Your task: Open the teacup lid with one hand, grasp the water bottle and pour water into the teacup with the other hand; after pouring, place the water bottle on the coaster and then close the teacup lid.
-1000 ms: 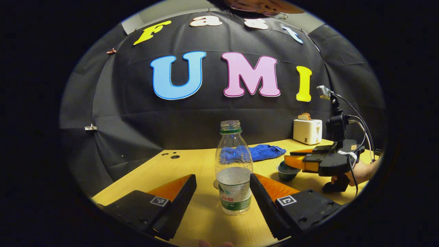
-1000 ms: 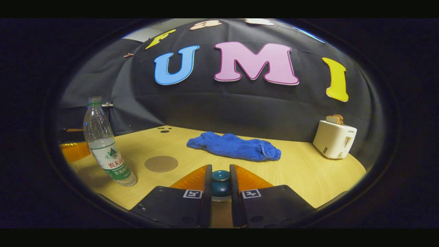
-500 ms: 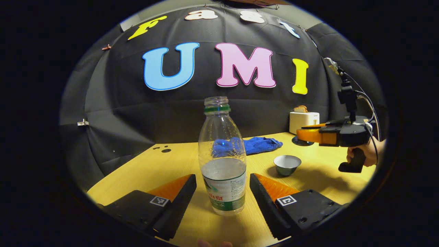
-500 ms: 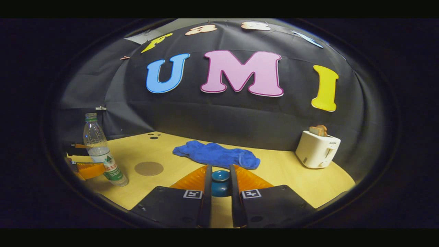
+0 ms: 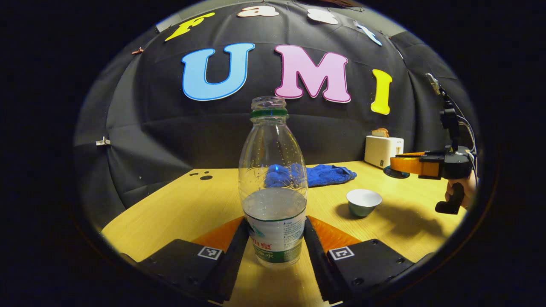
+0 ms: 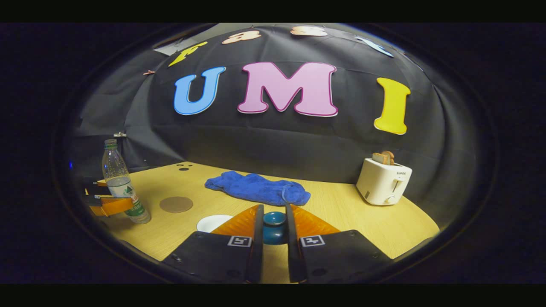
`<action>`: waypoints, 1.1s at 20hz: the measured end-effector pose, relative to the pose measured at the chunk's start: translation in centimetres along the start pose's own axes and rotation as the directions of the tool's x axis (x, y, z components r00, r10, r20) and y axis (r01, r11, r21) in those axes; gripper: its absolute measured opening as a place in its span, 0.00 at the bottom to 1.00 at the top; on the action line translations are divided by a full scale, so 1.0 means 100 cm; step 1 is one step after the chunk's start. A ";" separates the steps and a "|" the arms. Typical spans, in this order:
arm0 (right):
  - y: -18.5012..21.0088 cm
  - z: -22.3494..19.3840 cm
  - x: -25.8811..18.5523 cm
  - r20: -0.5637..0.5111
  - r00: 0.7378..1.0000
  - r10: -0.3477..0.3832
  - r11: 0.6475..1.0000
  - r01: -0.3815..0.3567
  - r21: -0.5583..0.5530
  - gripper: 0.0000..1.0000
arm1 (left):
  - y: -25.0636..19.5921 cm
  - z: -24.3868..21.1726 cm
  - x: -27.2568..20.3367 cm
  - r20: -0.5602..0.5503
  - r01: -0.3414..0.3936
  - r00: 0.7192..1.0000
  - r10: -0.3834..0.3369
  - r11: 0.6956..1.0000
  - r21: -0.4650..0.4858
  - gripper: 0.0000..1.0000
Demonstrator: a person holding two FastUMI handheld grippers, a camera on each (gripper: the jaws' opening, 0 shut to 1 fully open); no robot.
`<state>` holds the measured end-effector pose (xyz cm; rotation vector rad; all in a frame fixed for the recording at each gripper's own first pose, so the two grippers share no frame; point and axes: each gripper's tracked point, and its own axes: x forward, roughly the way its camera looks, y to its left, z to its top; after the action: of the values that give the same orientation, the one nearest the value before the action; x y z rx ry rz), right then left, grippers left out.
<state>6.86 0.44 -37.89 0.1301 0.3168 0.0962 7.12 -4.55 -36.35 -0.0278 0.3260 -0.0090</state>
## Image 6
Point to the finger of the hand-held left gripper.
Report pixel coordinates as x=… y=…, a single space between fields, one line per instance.
x=94 y=189
x=111 y=207

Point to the pale bread slice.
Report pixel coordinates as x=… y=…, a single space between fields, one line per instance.
x=377 y=158

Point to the white clip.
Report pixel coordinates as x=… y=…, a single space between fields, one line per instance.
x=120 y=134

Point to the brown bread slice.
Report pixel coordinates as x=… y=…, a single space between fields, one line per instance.
x=389 y=157

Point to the blue towel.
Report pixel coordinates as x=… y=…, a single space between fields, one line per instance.
x=256 y=187

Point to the white toaster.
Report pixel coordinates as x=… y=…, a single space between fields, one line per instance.
x=381 y=185

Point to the clear plastic water bottle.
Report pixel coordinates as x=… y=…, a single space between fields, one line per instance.
x=121 y=185

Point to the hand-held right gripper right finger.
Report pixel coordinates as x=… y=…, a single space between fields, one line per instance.
x=292 y=256

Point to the round brown coaster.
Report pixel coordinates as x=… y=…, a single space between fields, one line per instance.
x=176 y=204

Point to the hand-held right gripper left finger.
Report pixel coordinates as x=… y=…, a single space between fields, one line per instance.
x=258 y=251

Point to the teal teacup lid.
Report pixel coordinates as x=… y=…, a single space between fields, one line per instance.
x=274 y=232

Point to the black backdrop cloth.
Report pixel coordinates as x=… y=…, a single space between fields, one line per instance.
x=277 y=140

